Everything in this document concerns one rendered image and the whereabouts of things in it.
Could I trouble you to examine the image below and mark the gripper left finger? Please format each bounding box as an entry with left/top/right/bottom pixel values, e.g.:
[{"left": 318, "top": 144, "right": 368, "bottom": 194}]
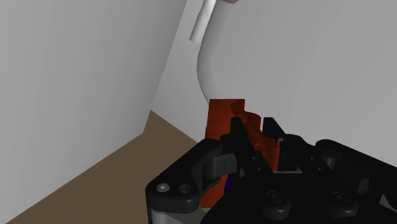
[{"left": 144, "top": 116, "right": 274, "bottom": 215}]

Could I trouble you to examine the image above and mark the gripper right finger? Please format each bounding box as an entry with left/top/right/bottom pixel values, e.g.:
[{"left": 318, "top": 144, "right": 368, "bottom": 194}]
[{"left": 262, "top": 116, "right": 397, "bottom": 206}]

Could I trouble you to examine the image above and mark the orange irregular figure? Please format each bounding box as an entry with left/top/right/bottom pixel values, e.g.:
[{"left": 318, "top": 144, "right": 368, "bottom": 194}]
[{"left": 230, "top": 102, "right": 281, "bottom": 172}]

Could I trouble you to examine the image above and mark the orange-red box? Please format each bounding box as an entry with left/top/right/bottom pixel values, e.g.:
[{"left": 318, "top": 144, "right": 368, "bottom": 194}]
[{"left": 199, "top": 98, "right": 246, "bottom": 209}]

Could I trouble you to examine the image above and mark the white cylinder pipe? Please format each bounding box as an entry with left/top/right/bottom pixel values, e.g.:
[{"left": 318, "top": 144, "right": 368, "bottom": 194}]
[{"left": 189, "top": 0, "right": 218, "bottom": 43}]

